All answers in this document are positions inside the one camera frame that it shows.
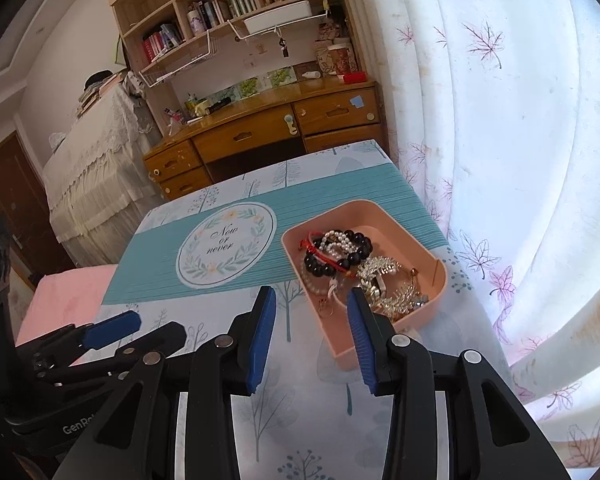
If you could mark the wooden desk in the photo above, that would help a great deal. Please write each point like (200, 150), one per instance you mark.
(260, 130)

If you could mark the red box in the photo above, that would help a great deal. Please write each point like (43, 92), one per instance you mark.
(355, 78)

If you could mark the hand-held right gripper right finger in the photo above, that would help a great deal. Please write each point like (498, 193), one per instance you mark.
(360, 345)

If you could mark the hanging keys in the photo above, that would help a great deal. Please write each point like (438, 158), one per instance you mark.
(282, 49)

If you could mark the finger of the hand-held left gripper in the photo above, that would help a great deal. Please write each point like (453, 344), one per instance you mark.
(167, 336)
(112, 329)

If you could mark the white lace furniture cover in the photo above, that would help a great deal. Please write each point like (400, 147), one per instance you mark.
(100, 175)

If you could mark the row of green picture cards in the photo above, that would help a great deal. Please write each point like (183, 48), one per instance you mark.
(255, 85)

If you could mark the pink blanket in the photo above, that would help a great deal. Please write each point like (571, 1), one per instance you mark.
(55, 300)

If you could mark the white leaf print curtain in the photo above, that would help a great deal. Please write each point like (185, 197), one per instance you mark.
(505, 135)

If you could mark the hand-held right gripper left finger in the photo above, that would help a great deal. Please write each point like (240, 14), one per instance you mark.
(260, 340)

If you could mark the stack of books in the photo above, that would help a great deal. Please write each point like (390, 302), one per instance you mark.
(97, 97)

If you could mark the gold hair pin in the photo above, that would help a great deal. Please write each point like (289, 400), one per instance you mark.
(436, 272)

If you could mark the black hat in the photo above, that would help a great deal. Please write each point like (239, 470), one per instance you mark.
(97, 77)

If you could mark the pink plastic tray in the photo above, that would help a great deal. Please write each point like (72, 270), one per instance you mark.
(365, 210)

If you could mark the silver rhinestone hair comb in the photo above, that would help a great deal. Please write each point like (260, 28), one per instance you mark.
(377, 270)
(402, 300)

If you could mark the red patterned cup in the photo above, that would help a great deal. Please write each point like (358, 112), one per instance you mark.
(340, 60)

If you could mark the brown wooden door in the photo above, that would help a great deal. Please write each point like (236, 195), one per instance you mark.
(15, 200)

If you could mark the wooden bookshelf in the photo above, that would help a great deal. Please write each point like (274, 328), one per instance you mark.
(130, 5)

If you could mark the row of red books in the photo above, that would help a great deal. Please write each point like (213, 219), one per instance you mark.
(160, 42)

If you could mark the white storage box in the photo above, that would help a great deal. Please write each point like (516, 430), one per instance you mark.
(277, 17)

